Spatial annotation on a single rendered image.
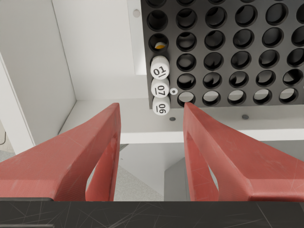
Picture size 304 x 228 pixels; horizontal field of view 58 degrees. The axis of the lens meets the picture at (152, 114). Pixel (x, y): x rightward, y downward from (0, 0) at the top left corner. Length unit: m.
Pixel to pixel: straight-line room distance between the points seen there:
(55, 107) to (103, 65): 0.06
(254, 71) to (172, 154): 1.20
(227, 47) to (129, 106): 0.12
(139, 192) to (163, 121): 1.41
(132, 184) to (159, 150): 0.32
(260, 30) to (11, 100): 0.16
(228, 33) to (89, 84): 0.15
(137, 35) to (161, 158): 1.19
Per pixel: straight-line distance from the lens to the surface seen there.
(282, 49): 0.20
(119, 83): 0.27
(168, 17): 0.18
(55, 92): 0.25
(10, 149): 1.22
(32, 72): 0.21
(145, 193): 1.65
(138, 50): 0.24
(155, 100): 0.19
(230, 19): 0.18
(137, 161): 1.42
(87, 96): 0.28
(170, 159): 1.40
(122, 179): 1.58
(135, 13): 0.23
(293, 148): 0.58
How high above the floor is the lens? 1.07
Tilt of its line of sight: 57 degrees down
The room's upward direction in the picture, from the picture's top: 175 degrees counter-clockwise
